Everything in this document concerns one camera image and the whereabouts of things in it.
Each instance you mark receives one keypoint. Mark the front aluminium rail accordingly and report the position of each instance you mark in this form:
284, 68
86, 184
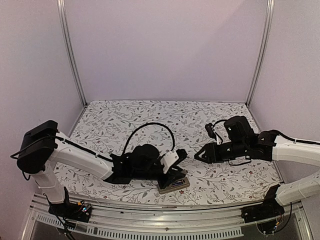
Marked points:
116, 220

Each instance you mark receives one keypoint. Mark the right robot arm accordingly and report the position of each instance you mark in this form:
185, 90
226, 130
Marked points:
271, 145

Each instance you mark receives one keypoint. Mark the aluminium frame post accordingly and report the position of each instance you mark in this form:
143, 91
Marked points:
262, 50
69, 51

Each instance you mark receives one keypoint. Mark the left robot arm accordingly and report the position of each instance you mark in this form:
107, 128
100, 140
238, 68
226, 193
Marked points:
45, 144

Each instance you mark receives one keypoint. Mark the dark battery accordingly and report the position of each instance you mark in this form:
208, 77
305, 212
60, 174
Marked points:
177, 183

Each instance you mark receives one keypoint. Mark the left aluminium frame post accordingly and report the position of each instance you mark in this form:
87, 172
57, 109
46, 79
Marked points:
69, 51

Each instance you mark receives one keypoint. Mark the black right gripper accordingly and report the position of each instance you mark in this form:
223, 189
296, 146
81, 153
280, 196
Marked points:
211, 153

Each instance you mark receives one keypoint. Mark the floral patterned table mat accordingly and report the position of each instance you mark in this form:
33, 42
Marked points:
114, 126

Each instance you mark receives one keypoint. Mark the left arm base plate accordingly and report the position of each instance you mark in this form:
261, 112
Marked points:
80, 211

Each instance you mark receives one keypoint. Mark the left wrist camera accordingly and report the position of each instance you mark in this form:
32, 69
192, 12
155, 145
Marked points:
172, 158

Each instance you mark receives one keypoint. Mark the right aluminium frame post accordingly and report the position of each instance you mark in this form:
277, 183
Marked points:
262, 50

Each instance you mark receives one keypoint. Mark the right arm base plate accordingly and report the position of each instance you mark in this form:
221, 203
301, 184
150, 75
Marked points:
261, 211

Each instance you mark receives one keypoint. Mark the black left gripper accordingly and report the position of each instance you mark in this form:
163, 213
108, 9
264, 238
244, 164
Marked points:
172, 174

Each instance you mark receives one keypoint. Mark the white remote control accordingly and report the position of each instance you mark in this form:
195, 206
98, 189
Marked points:
170, 188

